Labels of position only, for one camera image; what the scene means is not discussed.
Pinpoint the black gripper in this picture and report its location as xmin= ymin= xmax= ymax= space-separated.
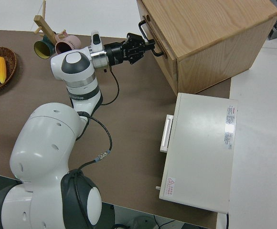
xmin=104 ymin=32 xmax=157 ymax=67

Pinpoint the black metal drawer handle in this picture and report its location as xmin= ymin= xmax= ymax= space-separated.
xmin=138 ymin=21 xmax=165 ymax=57

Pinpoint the wooden drawer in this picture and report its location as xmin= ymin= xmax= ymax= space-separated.
xmin=137 ymin=1 xmax=178 ymax=82

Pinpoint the pink mug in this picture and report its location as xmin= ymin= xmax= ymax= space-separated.
xmin=54 ymin=34 xmax=82 ymax=55

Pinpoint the brown table mat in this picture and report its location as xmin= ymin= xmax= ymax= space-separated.
xmin=0 ymin=29 xmax=232 ymax=229

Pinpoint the light wooden cabinet box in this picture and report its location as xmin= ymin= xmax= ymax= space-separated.
xmin=136 ymin=0 xmax=277 ymax=95

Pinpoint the wooden mug rack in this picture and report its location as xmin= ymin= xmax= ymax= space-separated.
xmin=33 ymin=0 xmax=68 ymax=46

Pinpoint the green mug yellow inside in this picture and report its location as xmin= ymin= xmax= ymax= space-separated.
xmin=33 ymin=35 xmax=58 ymax=60

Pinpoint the white countertop oven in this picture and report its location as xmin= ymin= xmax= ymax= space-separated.
xmin=159 ymin=92 xmax=239 ymax=214

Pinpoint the brown wicker basket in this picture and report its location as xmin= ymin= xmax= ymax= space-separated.
xmin=0 ymin=47 xmax=18 ymax=94

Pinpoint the yellow corn cob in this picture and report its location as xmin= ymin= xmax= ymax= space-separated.
xmin=0 ymin=56 xmax=8 ymax=85

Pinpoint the white oven door handle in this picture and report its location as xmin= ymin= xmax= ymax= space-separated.
xmin=159 ymin=114 xmax=174 ymax=153

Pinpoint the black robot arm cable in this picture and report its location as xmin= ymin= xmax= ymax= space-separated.
xmin=73 ymin=66 xmax=120 ymax=225

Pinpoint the black floor cable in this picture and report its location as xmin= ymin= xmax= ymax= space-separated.
xmin=152 ymin=214 xmax=186 ymax=229

